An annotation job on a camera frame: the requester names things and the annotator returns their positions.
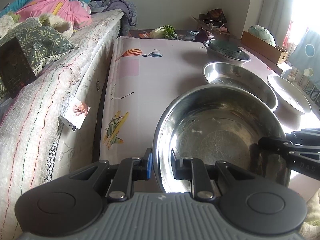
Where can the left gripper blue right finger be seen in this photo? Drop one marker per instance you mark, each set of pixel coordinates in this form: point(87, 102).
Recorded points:
point(181, 167)

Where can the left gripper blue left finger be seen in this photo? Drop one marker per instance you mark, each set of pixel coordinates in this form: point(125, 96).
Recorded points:
point(146, 165)

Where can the white ceramic plate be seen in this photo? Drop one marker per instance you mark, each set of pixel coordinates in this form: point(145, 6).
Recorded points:
point(289, 95)

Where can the large steel basin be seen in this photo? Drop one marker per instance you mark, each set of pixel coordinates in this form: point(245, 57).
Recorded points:
point(217, 122)

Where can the medium steel basin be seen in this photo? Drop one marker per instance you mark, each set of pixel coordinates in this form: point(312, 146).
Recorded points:
point(221, 73)

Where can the teal ceramic bowl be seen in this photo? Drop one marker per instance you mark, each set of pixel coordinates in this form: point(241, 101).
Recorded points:
point(224, 48)

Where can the blue patterned hanging sheet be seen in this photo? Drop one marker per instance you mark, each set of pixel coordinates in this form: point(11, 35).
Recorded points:
point(305, 57)

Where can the mattress paper tag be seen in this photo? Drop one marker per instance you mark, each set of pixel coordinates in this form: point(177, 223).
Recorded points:
point(75, 113)

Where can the large brown grey carton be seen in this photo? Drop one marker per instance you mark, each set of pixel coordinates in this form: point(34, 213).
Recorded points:
point(282, 69)

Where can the long brown cardboard box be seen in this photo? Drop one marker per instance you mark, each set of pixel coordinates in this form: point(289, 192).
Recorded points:
point(275, 54)

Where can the green plastic bag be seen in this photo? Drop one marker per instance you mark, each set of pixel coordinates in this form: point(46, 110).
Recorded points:
point(262, 34)

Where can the bok choy cabbage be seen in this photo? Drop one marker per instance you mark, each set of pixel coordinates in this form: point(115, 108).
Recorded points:
point(164, 32)

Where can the grey curtain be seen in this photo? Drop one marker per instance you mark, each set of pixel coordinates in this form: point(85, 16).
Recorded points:
point(275, 16)

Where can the open cardboard box clutter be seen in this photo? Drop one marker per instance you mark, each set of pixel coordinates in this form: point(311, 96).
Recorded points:
point(213, 20)

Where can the white fluffy blanket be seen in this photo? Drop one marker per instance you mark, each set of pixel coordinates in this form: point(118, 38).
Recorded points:
point(10, 20)

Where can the green floral pillow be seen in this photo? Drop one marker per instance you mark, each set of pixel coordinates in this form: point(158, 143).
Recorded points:
point(40, 44)

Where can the black smartphone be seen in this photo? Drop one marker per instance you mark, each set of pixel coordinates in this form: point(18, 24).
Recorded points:
point(16, 71)

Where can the purple grey clothes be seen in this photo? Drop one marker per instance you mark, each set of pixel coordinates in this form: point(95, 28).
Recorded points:
point(129, 19)

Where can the pink and teal quilt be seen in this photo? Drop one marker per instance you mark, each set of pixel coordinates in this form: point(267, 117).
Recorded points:
point(75, 11)

